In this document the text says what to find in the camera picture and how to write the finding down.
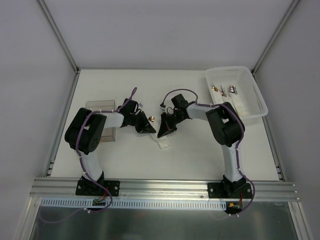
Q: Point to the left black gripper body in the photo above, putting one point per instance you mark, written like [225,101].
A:
[139,121]

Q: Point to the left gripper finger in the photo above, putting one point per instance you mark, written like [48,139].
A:
[142,126]
[143,115]

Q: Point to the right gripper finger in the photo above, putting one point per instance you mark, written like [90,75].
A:
[166,129]
[163,117]

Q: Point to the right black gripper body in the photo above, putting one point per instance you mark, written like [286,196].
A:
[168,120]

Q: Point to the gold spoon green handle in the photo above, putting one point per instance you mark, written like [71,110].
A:
[151,118]

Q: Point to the white paper napkin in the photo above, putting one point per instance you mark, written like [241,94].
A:
[163,142]

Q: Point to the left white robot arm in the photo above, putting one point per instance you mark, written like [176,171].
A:
[84,134]

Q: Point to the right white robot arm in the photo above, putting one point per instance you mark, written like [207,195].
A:
[227,129]

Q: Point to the white plastic basket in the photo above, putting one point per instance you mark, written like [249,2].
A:
[246,87]

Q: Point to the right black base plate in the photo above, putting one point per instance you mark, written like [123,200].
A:
[218,190]

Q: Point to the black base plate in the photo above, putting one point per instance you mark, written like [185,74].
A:
[218,190]
[86,187]

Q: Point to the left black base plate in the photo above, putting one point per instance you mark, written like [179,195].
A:
[86,187]

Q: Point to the white slotted cable duct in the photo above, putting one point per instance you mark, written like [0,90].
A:
[148,204]

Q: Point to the aluminium mounting rail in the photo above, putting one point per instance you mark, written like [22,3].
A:
[151,189]

